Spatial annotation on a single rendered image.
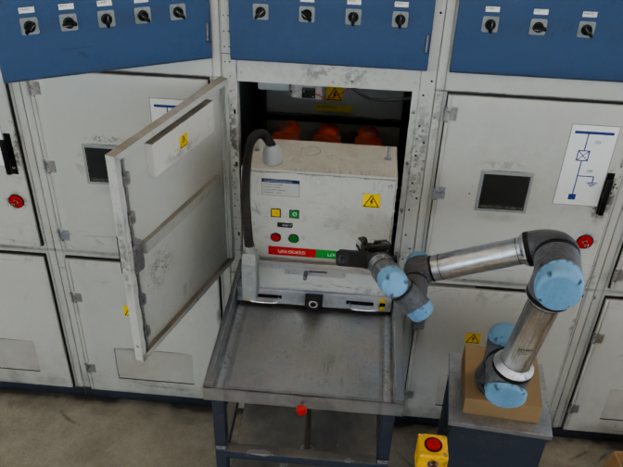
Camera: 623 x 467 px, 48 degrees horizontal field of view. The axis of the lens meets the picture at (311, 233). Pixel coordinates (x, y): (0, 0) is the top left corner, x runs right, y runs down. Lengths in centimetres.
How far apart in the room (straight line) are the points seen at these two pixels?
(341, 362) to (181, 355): 100
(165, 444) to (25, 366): 73
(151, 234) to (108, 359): 115
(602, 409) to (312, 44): 197
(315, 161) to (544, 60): 77
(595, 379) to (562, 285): 138
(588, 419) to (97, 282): 214
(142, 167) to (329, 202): 59
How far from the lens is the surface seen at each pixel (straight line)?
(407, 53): 229
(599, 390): 323
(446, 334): 291
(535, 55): 234
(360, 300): 246
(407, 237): 264
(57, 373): 341
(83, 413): 341
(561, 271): 181
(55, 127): 264
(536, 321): 193
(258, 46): 232
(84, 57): 227
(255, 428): 301
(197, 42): 233
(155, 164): 210
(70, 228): 285
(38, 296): 313
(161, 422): 330
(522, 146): 247
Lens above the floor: 246
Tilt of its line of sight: 34 degrees down
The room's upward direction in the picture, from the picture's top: 2 degrees clockwise
